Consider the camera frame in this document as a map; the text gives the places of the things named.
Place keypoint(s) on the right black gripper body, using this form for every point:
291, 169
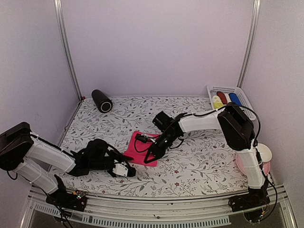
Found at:
162, 150

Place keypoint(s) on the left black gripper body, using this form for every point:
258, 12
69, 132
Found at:
97, 166

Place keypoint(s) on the pink towel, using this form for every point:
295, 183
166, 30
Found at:
137, 150

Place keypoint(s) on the green yellow patterned towel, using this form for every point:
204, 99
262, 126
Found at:
217, 103

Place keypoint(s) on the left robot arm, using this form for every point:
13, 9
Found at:
20, 149

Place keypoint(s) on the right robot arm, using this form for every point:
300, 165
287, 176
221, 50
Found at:
238, 131

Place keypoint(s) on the floral tablecloth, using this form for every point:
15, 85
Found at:
201, 165

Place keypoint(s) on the black cylindrical bottle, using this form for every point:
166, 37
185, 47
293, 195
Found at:
102, 102

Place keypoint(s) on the red item in basket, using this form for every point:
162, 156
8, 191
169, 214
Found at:
222, 97

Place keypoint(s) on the white item in basket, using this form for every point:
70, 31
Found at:
228, 98

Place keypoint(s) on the blue item in basket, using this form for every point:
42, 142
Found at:
234, 98

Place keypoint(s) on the white plastic basket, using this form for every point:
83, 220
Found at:
212, 91

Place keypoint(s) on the white bowl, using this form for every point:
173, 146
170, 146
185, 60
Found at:
265, 152

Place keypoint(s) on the pink plate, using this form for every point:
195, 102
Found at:
266, 166

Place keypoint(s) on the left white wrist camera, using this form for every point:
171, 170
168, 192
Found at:
124, 170

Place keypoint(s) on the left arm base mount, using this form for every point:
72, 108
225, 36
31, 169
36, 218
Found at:
63, 199

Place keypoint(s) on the front aluminium rail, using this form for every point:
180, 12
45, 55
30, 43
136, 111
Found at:
109, 211

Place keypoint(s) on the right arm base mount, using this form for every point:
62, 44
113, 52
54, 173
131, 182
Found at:
247, 201

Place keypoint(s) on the right aluminium frame post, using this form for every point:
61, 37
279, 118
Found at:
250, 42

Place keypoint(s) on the aluminium frame post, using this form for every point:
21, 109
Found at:
250, 42
66, 48

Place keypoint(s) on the left aluminium frame post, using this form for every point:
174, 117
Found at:
66, 48

